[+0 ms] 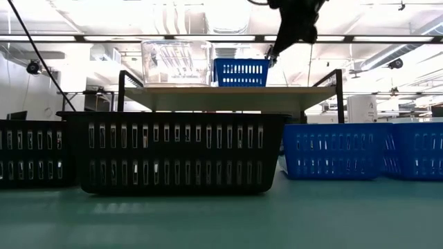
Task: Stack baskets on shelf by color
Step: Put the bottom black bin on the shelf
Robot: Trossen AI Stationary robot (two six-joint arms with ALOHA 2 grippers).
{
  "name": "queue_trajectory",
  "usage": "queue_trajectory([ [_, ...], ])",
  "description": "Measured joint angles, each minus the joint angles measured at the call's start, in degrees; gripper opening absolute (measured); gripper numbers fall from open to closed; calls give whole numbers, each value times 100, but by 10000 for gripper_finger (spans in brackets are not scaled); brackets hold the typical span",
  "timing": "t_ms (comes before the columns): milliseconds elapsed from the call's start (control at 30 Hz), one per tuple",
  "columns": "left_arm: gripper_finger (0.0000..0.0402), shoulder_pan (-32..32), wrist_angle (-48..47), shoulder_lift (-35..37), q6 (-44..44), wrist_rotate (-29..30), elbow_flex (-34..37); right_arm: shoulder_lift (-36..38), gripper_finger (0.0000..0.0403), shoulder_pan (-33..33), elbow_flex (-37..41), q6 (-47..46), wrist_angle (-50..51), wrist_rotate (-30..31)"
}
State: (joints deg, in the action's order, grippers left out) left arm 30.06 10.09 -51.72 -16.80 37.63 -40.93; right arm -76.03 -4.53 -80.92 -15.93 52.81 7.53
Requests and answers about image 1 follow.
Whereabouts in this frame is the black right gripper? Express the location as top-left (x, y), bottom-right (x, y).
top-left (268, 0), bottom-right (328, 55)

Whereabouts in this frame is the blue slotted plastic basket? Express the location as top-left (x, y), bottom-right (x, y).
top-left (281, 122), bottom-right (392, 181)
top-left (212, 57), bottom-right (271, 88)
top-left (382, 121), bottom-right (443, 181)

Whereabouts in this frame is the clear plastic bin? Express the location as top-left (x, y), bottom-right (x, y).
top-left (140, 39), bottom-right (215, 88)

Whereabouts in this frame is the black slotted plastic basket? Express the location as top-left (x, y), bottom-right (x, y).
top-left (56, 111), bottom-right (291, 196)
top-left (0, 119), bottom-right (76, 190)

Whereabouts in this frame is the wooden shelf board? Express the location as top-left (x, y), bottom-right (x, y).
top-left (123, 86), bottom-right (337, 114)

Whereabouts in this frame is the black hanging device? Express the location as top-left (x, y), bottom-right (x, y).
top-left (265, 46), bottom-right (279, 68)

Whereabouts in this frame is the white cabinet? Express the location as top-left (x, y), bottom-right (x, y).
top-left (347, 95), bottom-right (379, 125)

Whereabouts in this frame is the green table mat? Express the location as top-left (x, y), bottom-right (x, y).
top-left (0, 162), bottom-right (443, 249)

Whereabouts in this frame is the black metal shelf frame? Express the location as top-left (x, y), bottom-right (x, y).
top-left (116, 68), bottom-right (346, 125)

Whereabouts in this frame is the black ceiling camera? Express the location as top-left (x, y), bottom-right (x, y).
top-left (26, 60), bottom-right (42, 75)
top-left (387, 57), bottom-right (405, 70)

